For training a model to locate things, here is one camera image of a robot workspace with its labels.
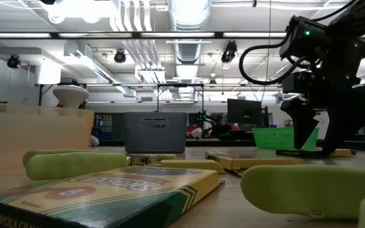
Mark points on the silver ventilation duct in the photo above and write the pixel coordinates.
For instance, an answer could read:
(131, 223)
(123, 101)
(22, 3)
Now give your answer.
(189, 52)

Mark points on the black computer monitor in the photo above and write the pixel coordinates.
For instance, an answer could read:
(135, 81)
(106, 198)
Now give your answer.
(244, 112)

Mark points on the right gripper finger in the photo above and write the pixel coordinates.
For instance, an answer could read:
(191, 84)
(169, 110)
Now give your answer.
(339, 126)
(301, 123)

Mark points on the black metal table frame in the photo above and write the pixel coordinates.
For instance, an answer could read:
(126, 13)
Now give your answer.
(220, 143)

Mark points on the gray plastic storage bin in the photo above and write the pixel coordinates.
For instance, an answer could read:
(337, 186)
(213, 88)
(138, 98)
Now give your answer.
(155, 136)

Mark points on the blue storage shelf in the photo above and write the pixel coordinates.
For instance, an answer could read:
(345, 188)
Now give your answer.
(103, 134)

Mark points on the black ceiling spotlight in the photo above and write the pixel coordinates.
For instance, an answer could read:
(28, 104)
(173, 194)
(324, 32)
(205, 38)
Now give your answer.
(13, 61)
(119, 57)
(229, 52)

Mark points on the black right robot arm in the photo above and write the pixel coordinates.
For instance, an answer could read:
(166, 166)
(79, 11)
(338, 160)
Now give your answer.
(360, 16)

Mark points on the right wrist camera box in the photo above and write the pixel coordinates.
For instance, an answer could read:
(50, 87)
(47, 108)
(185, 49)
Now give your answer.
(303, 39)

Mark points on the person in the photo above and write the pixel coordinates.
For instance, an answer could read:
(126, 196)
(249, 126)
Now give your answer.
(221, 128)

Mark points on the black overhead light bar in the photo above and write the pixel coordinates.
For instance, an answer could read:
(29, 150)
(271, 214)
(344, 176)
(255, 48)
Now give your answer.
(106, 35)

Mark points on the green plastic mesh basket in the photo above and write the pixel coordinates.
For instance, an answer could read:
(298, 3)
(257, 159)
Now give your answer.
(271, 138)

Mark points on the black metal frame stand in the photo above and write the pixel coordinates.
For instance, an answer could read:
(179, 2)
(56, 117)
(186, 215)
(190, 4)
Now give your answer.
(180, 85)
(40, 95)

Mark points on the white dome lamp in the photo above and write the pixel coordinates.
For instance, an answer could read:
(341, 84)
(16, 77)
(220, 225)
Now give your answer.
(71, 93)

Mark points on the small white device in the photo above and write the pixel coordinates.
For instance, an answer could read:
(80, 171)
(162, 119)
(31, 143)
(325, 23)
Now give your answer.
(196, 133)

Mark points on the translucent orange plastic tray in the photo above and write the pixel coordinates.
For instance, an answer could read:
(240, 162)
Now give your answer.
(27, 133)

